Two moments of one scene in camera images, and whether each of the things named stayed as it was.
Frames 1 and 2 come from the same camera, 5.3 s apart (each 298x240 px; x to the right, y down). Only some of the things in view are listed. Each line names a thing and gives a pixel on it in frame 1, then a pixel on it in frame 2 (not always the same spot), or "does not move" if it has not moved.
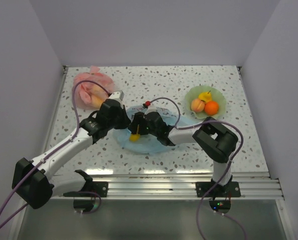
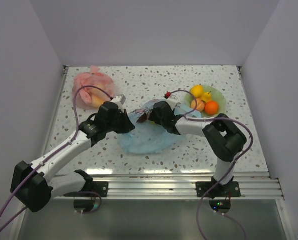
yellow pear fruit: [205, 96] does not move
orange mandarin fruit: [211, 107] does not move
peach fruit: [197, 105] does not move
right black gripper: [138, 119] → [154, 117]
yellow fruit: [135, 137] → [197, 91]
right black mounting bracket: [232, 189] does not move
